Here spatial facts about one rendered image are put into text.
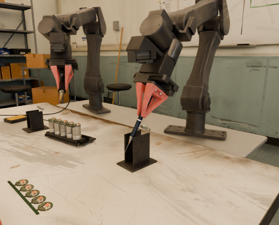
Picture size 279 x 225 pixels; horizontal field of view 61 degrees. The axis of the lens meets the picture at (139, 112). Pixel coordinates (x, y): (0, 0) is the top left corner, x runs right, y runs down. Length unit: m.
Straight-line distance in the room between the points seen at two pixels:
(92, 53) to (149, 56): 0.62
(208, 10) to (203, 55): 0.13
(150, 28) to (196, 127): 0.38
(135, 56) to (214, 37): 0.37
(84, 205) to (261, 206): 0.31
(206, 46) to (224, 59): 2.39
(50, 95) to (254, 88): 3.06
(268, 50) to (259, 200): 2.63
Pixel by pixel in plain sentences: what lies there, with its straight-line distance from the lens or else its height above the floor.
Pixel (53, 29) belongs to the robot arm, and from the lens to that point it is 0.84.
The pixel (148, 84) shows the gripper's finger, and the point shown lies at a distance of 0.54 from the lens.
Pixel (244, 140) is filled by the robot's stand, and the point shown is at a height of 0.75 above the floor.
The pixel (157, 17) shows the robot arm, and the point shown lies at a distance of 0.56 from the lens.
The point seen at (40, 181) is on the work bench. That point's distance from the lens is 0.56.
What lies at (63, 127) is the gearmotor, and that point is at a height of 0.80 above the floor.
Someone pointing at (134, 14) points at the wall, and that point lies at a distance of 4.15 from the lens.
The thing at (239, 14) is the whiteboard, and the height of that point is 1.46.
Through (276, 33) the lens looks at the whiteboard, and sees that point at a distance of 3.02.
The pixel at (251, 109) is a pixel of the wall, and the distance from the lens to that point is 3.14.
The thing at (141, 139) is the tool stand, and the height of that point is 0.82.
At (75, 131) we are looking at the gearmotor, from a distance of 0.70.
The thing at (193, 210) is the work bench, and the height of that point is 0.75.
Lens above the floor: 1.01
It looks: 14 degrees down
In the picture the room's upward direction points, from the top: straight up
